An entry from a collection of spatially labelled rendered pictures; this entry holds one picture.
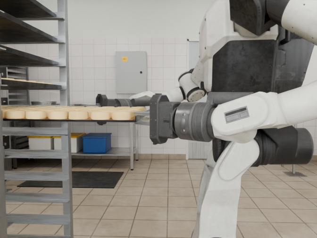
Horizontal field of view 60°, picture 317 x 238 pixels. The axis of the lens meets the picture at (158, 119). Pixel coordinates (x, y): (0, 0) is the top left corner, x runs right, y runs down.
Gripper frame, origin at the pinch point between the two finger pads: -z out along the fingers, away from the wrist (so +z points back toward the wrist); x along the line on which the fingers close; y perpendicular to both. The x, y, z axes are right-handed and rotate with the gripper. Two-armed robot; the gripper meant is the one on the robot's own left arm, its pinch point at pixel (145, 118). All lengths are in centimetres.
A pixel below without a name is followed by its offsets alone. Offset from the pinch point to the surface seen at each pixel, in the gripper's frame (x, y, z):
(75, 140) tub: -66, -222, -296
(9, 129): -9, -2, -70
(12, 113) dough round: 0.9, 18.6, -29.0
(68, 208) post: -41, -14, -49
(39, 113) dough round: 1.1, 14.7, -23.2
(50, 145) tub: -75, -201, -330
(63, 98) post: 4, -14, -51
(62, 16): 36, -14, -50
